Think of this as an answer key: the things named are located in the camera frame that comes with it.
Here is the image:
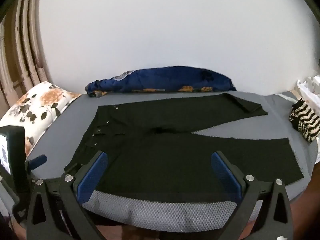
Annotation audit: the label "black and cream striped cloth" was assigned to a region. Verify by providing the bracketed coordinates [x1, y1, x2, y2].
[289, 99, 320, 143]

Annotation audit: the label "beige curtain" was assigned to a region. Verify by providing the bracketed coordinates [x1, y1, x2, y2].
[0, 0, 53, 120]

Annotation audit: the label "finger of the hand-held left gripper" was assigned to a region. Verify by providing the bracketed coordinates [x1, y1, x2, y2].
[26, 154, 48, 178]

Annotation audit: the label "blue floral blanket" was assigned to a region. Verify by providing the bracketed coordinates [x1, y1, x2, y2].
[85, 66, 237, 98]

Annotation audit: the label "grey mesh mattress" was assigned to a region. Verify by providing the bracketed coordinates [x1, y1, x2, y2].
[25, 90, 318, 227]

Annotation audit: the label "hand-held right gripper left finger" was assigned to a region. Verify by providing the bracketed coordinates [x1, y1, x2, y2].
[26, 151, 108, 240]

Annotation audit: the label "white floral pillow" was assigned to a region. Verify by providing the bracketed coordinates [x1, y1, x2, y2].
[0, 81, 82, 158]

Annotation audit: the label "black pants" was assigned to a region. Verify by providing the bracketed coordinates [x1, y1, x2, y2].
[64, 93, 305, 203]

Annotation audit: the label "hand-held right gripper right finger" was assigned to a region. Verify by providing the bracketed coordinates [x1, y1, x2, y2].
[211, 151, 293, 240]

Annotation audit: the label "white dotted cloth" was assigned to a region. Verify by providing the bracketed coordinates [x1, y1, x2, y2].
[296, 75, 320, 113]

